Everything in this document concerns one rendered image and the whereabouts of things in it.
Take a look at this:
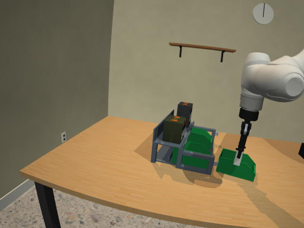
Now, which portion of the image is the black case with orange latches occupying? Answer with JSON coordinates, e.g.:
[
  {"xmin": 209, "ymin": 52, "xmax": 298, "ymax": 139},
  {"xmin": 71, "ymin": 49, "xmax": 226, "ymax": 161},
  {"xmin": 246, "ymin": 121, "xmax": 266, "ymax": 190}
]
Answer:
[{"xmin": 177, "ymin": 102, "xmax": 193, "ymax": 128}]

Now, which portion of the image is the grey metal shelf rack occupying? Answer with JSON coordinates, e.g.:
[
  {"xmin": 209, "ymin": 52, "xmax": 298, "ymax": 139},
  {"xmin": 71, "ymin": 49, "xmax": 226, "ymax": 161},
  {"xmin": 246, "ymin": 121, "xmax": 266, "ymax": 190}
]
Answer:
[{"xmin": 151, "ymin": 110, "xmax": 219, "ymax": 175}]

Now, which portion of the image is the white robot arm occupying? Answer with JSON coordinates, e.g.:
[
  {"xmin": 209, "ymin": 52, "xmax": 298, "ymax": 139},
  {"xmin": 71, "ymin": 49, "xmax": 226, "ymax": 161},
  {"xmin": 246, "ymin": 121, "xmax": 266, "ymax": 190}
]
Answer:
[{"xmin": 239, "ymin": 48, "xmax": 304, "ymax": 112}]

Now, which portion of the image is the green bin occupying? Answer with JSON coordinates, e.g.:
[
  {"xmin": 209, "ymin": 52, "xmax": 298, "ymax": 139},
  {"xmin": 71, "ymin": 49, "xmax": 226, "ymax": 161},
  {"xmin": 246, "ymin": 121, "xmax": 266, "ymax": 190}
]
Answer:
[
  {"xmin": 187, "ymin": 127, "xmax": 212, "ymax": 150},
  {"xmin": 171, "ymin": 141, "xmax": 211, "ymax": 169},
  {"xmin": 216, "ymin": 148, "xmax": 256, "ymax": 181}
]

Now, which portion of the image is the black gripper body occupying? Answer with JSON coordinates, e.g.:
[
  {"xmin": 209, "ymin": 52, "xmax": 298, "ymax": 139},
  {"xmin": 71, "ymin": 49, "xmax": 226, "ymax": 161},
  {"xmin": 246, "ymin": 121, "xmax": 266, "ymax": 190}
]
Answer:
[{"xmin": 239, "ymin": 108, "xmax": 259, "ymax": 130}]

